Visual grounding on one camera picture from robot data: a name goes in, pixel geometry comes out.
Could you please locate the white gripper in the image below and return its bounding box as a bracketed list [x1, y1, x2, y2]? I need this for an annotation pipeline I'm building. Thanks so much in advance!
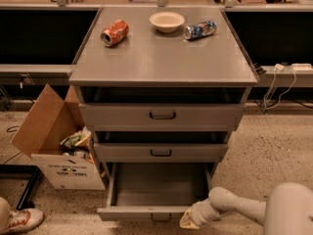
[179, 199, 221, 230]

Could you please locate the grey bottom drawer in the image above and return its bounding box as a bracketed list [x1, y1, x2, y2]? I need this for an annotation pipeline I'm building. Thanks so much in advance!
[97, 163, 212, 222]

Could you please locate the grey drawer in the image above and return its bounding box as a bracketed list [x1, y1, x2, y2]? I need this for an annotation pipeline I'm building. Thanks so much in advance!
[94, 131, 228, 163]
[97, 163, 212, 222]
[76, 86, 246, 131]

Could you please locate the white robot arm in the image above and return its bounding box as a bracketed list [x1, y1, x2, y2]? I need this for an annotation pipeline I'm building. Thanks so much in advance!
[179, 182, 313, 235]

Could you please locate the grey middle drawer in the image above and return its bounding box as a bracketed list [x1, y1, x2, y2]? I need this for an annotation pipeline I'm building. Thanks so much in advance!
[94, 131, 228, 163]

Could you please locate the grey metal drawer cabinet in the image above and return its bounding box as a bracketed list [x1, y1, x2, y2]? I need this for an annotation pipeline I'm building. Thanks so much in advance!
[69, 7, 257, 172]

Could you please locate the grey top drawer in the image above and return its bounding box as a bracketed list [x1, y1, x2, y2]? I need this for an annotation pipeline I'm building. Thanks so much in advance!
[76, 86, 246, 131]

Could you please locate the trash in cardboard box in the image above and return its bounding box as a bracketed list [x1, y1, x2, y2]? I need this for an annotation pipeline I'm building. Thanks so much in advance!
[60, 126, 94, 164]

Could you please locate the open cardboard box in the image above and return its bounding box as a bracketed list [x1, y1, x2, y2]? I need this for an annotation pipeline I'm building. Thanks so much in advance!
[11, 85, 105, 190]

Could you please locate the white red sneaker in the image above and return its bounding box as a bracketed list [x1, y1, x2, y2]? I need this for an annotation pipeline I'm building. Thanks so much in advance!
[0, 209, 45, 235]

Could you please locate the white power strip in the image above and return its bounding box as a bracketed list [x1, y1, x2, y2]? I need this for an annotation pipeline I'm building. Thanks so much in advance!
[291, 63, 312, 71]

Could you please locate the blue white soda can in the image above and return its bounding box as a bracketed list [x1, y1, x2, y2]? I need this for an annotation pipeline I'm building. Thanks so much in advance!
[184, 21, 217, 40]

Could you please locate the crushed orange soda can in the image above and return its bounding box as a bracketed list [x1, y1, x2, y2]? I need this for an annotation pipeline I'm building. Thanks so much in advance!
[101, 20, 129, 47]

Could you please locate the black metal floor frame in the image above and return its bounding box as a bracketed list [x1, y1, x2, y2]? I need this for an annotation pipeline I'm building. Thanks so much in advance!
[0, 164, 43, 212]

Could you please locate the white cable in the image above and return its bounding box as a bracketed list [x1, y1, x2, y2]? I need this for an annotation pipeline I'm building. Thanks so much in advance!
[262, 63, 298, 114]

